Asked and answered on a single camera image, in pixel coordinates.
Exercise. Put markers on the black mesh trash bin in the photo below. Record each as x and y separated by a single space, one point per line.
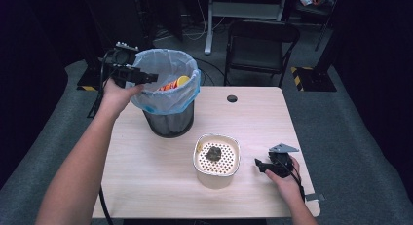
170 122

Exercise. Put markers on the orange scraps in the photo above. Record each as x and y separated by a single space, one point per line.
167 86

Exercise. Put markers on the person's left hand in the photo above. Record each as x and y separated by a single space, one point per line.
115 96

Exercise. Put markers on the pale blue trash bag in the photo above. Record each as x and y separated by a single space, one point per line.
168 98

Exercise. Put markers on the black folding chair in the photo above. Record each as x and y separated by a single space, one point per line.
259 53

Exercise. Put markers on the person's right hand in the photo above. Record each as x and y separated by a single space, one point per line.
287 186

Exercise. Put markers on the white desk frame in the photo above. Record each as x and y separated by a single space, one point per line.
242 9

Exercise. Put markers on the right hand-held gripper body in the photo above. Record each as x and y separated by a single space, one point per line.
280 161

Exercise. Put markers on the white perforated strainer container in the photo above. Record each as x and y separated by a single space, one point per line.
216 176

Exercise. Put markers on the dark food residue lump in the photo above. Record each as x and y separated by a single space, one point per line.
214 153

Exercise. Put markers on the black base with hazard stripes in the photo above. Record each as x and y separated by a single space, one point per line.
319 80
89 80

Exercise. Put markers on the yellow round lid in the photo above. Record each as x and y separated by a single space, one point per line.
183 80

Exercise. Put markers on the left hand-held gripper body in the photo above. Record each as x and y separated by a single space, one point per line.
125 72

